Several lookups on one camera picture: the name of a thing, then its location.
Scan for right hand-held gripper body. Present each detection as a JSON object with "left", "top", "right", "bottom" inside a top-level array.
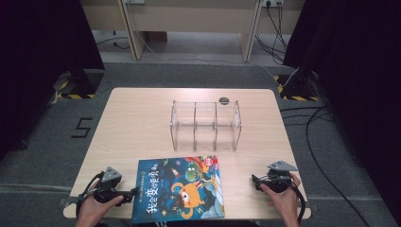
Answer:
[{"left": 266, "top": 160, "right": 299, "bottom": 194}]

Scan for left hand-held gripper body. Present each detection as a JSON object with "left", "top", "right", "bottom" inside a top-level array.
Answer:
[{"left": 93, "top": 166, "right": 126, "bottom": 204}]

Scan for blue cartoon picture book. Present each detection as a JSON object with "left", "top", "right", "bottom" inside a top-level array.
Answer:
[{"left": 131, "top": 155, "right": 226, "bottom": 224}]

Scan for clear acrylic divided organizer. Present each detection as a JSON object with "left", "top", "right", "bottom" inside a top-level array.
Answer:
[{"left": 169, "top": 99, "right": 243, "bottom": 152}]

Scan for person's right hand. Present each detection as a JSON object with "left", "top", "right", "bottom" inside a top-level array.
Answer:
[{"left": 260, "top": 173, "right": 302, "bottom": 221}]

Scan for person's left hand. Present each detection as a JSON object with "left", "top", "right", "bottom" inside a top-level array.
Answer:
[{"left": 77, "top": 188, "right": 125, "bottom": 221}]

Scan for grey tape strip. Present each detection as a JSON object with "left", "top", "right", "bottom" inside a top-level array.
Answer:
[
  {"left": 296, "top": 200, "right": 320, "bottom": 213},
  {"left": 58, "top": 196, "right": 81, "bottom": 206}
]

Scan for black stand base hazard tape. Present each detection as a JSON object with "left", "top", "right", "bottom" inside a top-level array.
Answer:
[
  {"left": 273, "top": 67, "right": 320, "bottom": 102},
  {"left": 52, "top": 69, "right": 106, "bottom": 100}
]

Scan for black curtain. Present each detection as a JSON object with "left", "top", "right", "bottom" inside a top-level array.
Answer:
[
  {"left": 283, "top": 0, "right": 401, "bottom": 218},
  {"left": 0, "top": 0, "right": 106, "bottom": 162}
]

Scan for brown box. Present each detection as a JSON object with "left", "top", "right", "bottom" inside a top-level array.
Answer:
[{"left": 147, "top": 31, "right": 168, "bottom": 44}]

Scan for beige wooden desk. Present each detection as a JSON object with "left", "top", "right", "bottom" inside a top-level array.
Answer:
[{"left": 78, "top": 0, "right": 306, "bottom": 62}]

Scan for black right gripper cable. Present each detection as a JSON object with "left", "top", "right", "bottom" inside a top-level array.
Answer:
[{"left": 291, "top": 183, "right": 307, "bottom": 225}]

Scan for long black floor cable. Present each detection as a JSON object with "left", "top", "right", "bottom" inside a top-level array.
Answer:
[{"left": 305, "top": 106, "right": 373, "bottom": 227}]

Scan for short black floor cables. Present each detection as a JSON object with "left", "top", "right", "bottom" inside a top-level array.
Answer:
[{"left": 279, "top": 106, "right": 334, "bottom": 127}]

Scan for black cable under desk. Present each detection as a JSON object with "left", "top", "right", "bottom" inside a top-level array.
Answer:
[{"left": 95, "top": 30, "right": 131, "bottom": 51}]

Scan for bundle of black plug cables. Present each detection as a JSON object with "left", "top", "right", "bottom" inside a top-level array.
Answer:
[{"left": 254, "top": 0, "right": 289, "bottom": 66}]

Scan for white wall power outlet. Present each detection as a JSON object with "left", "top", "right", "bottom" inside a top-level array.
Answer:
[{"left": 261, "top": 0, "right": 285, "bottom": 9}]

